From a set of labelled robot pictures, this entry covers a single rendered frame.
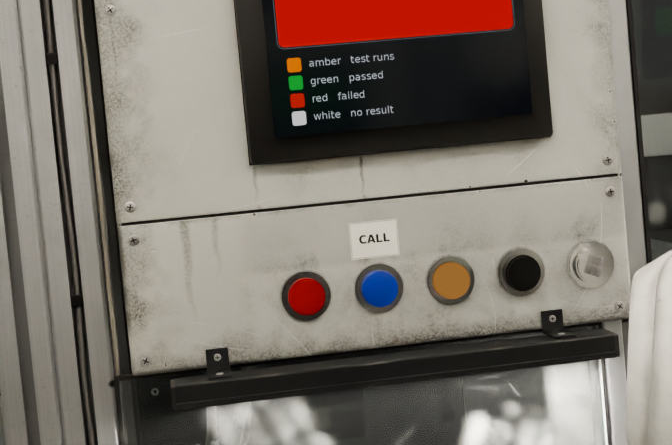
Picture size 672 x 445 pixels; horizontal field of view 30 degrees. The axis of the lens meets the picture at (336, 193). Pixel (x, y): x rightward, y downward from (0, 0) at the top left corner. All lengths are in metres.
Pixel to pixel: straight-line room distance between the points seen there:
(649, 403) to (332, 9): 0.55
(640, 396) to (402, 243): 0.53
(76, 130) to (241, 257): 0.17
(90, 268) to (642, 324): 0.59
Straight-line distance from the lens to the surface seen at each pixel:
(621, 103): 1.09
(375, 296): 1.02
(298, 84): 0.99
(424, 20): 1.01
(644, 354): 0.52
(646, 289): 0.54
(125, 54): 1.01
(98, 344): 1.03
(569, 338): 1.04
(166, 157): 1.01
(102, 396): 1.04
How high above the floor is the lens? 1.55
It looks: 3 degrees down
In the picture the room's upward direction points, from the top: 5 degrees counter-clockwise
